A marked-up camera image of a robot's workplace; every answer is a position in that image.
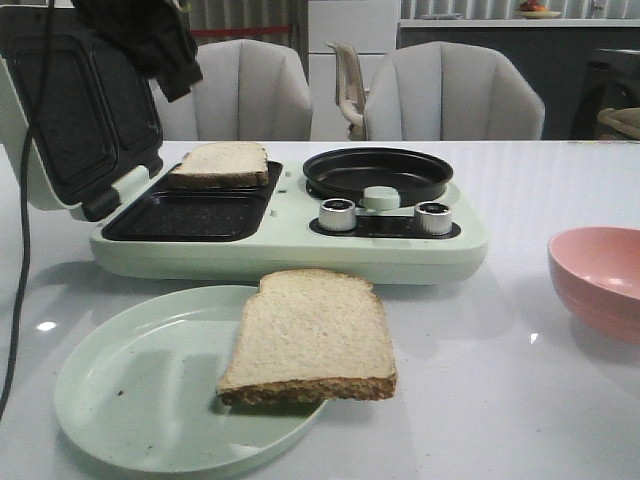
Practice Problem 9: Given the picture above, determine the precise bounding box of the white bread slice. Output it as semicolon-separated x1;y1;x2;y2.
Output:
216;269;397;405
169;141;269;189

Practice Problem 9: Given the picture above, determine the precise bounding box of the mint green sandwich maker lid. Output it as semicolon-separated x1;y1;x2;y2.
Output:
1;5;162;221

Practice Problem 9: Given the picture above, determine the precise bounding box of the pink bowl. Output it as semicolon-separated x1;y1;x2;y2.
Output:
547;226;639;344

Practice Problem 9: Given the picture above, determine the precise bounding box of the mint green breakfast maker base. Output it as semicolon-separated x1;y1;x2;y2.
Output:
90;160;488;285

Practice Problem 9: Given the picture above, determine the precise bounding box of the left silver control knob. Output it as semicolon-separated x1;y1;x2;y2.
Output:
318;198;357;232

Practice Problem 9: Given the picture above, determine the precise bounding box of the silver control knob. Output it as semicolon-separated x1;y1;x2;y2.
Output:
413;201;453;236
318;198;357;232

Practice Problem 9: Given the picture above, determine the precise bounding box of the black round frying pan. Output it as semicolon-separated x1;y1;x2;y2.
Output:
303;147;453;206

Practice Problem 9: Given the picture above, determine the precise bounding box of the right silver control knob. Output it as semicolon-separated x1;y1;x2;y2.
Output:
413;201;453;236

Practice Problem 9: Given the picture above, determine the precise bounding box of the beige office chair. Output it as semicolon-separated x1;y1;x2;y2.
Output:
326;42;367;141

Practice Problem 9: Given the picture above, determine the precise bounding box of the left grey upholstered chair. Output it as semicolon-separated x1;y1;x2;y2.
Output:
150;39;313;141

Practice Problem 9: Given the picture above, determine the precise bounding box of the grey upholstered chair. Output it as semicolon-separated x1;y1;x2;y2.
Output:
363;41;545;141
150;39;313;141

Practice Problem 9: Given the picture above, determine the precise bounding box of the right grey upholstered chair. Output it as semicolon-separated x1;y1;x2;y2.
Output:
363;41;545;141

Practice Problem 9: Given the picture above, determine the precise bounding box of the white cabinet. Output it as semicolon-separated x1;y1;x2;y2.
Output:
308;1;401;141

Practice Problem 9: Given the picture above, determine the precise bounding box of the mint green round plate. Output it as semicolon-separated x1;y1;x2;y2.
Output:
54;285;323;479

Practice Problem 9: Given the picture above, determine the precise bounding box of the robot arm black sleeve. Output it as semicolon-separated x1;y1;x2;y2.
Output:
72;0;203;102

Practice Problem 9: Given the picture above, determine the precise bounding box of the fruit bowl on counter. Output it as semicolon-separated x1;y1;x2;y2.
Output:
515;0;562;19

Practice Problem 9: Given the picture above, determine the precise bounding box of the black cable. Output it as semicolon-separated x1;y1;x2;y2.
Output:
0;0;57;421

